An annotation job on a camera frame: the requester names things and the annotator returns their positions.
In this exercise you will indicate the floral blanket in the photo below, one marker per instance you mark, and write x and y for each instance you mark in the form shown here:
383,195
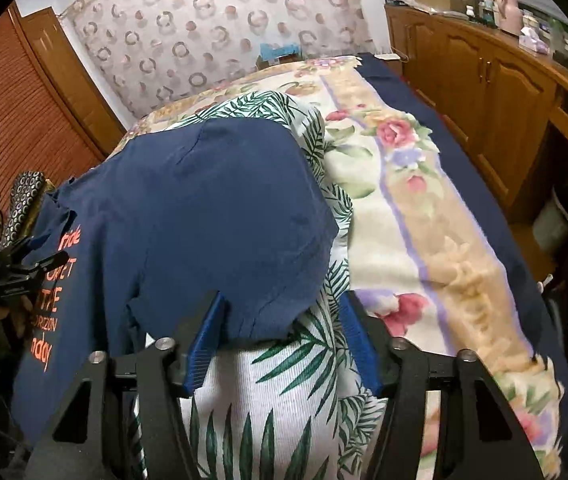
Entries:
403,260

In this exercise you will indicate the wooden louvered wardrobe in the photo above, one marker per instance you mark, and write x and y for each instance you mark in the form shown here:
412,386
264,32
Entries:
4,110

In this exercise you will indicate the navy bed sheet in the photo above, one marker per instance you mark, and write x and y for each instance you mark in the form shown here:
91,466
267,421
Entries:
463,160

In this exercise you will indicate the grey trash bin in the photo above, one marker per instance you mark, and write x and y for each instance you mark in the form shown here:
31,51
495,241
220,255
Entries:
558,220

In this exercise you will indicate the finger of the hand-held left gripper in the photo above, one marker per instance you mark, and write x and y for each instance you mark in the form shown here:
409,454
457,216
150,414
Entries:
34,243
54,260

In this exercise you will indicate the purple tissue pack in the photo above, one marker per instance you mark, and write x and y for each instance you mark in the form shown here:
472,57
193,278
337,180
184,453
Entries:
532,41

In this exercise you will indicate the blue item by headboard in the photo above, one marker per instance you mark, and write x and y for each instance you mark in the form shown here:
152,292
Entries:
278,51

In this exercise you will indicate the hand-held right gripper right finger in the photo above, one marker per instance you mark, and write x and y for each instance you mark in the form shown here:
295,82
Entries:
358,340

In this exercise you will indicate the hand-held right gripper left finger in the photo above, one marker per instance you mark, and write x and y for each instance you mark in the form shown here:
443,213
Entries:
204,345

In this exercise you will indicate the navy t-shirt with orange print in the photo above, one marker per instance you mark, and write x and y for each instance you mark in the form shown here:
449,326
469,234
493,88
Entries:
189,210

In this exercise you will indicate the circle pattern headboard cloth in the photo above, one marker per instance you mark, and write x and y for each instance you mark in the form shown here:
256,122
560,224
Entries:
204,25

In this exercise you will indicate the dotted pattern cushion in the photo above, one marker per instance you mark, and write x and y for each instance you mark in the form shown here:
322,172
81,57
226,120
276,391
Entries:
24,205

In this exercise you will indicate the wooden cabinet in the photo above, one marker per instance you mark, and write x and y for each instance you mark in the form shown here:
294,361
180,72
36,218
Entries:
493,95

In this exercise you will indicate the leaf print blanket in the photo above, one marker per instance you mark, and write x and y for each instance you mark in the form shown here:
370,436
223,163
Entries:
284,410

